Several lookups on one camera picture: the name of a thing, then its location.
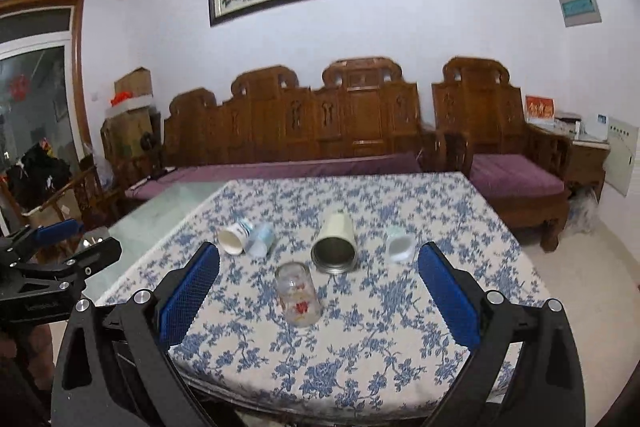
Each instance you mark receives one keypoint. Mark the blue floral tablecloth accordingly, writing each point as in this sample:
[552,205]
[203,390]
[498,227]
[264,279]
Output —
[375,337]

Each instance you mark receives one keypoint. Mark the clear glass cup red print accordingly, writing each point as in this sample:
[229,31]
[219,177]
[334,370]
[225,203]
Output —
[298,297]

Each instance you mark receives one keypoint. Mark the purple sofa cushion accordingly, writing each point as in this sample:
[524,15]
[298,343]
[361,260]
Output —
[300,168]

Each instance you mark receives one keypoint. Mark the wooden framed glass door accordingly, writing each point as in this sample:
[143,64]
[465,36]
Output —
[75,72]

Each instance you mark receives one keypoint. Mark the white box with orange items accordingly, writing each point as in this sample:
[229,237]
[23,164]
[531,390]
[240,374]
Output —
[132,105]

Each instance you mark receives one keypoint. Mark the white leaning panel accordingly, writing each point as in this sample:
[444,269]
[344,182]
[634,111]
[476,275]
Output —
[622,154]

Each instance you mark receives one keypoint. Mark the wooden chair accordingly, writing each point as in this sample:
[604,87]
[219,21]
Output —
[82,187]

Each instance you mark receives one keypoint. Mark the red window decoration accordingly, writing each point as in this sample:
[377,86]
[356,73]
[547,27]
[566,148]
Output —
[20,88]

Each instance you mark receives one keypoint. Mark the purple armchair cushion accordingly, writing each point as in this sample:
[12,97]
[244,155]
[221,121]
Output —
[515,174]

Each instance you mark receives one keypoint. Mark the wooden side table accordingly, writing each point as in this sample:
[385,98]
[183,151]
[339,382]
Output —
[585,162]

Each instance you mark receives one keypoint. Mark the small translucent cup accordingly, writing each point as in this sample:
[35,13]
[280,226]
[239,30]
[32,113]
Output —
[400,248]

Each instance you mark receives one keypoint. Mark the white paper cup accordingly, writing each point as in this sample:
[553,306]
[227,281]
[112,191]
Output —
[234,239]

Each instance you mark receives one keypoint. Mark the large brown cardboard box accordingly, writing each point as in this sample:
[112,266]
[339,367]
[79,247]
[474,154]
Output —
[127,137]

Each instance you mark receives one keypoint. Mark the carved wooden armchair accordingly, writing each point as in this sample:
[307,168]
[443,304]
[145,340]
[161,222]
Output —
[475,117]

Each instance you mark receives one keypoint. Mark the cream metal tumbler cup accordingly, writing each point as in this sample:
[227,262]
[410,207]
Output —
[336,242]

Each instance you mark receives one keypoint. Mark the grey stack of items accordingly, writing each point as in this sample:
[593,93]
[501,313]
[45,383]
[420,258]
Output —
[568,123]

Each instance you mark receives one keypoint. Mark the small white box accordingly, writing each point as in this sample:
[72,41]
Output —
[602,126]

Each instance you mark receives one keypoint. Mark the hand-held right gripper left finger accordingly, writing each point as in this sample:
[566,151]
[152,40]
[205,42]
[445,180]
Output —
[192,292]

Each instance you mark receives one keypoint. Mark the pile of dark clothes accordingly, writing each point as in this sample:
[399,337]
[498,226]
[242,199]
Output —
[42,172]

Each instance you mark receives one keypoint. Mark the clear plastic cup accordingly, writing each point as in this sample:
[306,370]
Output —
[261,239]

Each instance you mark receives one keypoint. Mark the grey wall electrical panel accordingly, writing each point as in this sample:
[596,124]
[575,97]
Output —
[580,5]

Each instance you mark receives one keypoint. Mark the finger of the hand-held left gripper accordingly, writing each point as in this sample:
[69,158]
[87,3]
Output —
[100,254]
[57,230]

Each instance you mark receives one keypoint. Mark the red framed picture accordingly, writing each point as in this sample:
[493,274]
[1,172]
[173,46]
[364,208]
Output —
[540,109]

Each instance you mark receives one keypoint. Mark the white plastic bag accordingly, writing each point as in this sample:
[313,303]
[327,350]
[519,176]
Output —
[585,209]

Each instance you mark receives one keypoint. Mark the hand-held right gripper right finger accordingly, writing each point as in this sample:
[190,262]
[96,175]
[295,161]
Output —
[450,294]

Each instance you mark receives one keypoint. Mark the carved wooden sofa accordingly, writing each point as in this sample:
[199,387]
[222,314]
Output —
[350,117]

